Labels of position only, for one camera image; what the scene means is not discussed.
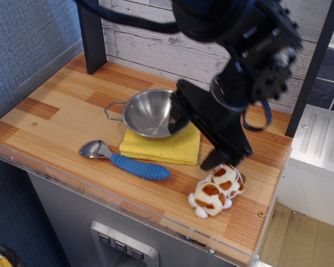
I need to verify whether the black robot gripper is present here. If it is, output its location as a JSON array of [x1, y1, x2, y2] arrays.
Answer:
[[168, 80, 252, 171]]

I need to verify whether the brown spotted plush animal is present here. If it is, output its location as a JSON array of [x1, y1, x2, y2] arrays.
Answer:
[[188, 164, 246, 219]]

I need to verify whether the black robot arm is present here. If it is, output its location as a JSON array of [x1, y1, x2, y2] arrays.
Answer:
[[169, 1, 302, 170]]

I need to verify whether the yellow folded cloth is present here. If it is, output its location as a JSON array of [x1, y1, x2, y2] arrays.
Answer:
[[119, 124, 200, 165]]

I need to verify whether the white ribbed appliance top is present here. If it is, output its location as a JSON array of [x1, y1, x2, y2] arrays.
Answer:
[[291, 105, 334, 172]]

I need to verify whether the grey dispenser button panel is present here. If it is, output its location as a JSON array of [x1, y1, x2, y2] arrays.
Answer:
[[90, 220, 160, 266]]

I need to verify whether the clear acrylic edge guard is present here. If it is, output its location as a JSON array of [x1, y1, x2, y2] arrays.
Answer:
[[0, 132, 291, 266]]

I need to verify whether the yellow black object bottom left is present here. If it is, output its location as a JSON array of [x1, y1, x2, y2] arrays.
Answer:
[[0, 243, 26, 267]]

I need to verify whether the steel bowl with handles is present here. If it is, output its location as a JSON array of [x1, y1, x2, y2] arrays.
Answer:
[[104, 88, 190, 140]]

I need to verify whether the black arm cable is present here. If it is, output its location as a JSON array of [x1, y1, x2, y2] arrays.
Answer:
[[242, 98, 273, 131]]

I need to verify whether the blue handled metal scoop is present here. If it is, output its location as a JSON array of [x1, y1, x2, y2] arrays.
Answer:
[[79, 140, 171, 180]]

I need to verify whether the left dark upright post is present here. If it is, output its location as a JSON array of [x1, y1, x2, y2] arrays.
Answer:
[[76, 1, 107, 75]]

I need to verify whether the dark upright post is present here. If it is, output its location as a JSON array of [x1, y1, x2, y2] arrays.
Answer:
[[285, 1, 334, 137], [76, 1, 107, 75]]

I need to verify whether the right dark upright post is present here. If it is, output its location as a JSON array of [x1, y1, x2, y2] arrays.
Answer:
[[285, 1, 334, 137]]

